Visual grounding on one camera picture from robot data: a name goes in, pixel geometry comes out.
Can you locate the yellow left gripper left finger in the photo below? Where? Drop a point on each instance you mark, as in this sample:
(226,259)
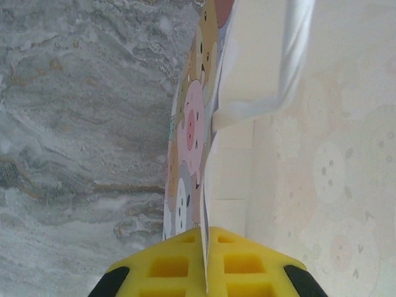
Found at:
(136,266)

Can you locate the cartoon animal print paper bag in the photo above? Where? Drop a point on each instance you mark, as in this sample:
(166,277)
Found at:
(309,154)

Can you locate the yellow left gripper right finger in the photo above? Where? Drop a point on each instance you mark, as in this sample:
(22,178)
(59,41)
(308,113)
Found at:
(272,269)

